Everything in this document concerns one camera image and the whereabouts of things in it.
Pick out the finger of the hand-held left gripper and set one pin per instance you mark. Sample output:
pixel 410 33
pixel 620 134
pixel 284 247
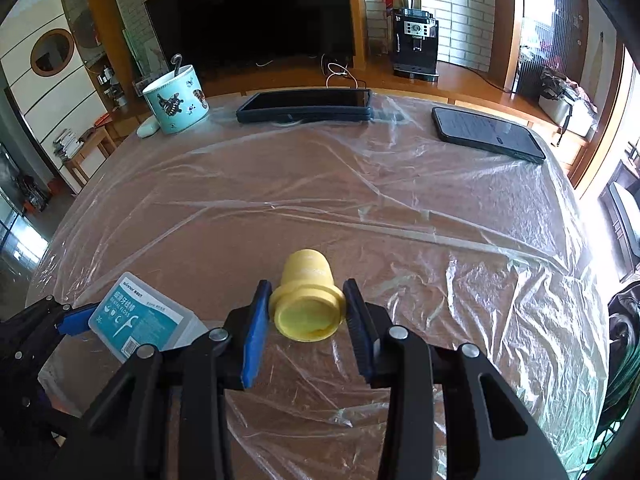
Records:
pixel 20 375
pixel 75 321

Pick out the teal dental floss box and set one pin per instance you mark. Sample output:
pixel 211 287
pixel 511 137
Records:
pixel 145 317

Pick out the black smartphone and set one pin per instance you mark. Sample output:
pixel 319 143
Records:
pixel 487 135

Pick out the teal patterned mug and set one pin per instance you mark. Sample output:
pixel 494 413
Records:
pixel 175 105

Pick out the round wooden mirror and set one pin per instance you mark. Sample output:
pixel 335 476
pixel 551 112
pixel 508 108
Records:
pixel 52 52

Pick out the metal spoon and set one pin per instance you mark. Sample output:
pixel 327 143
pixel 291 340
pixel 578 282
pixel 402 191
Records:
pixel 176 62

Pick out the black television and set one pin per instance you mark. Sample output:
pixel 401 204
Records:
pixel 250 20

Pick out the shelf of small bottles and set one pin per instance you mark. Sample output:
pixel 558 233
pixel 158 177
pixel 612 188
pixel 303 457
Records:
pixel 111 82

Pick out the stack of books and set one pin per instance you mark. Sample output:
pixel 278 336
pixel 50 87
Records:
pixel 67 145

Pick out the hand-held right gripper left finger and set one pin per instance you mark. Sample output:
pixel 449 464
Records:
pixel 255 340

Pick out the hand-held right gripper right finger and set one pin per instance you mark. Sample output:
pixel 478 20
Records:
pixel 357 330

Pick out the wooden side table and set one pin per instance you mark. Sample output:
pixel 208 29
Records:
pixel 95 147

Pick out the black coffee machine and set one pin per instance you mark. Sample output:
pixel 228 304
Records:
pixel 414 45

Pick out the white computer mouse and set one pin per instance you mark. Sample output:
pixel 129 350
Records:
pixel 148 127

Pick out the yellow plastic cup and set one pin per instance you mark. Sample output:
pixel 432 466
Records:
pixel 305 280

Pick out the wooden sideboard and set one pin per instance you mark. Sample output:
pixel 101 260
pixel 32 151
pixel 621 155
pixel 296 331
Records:
pixel 465 77

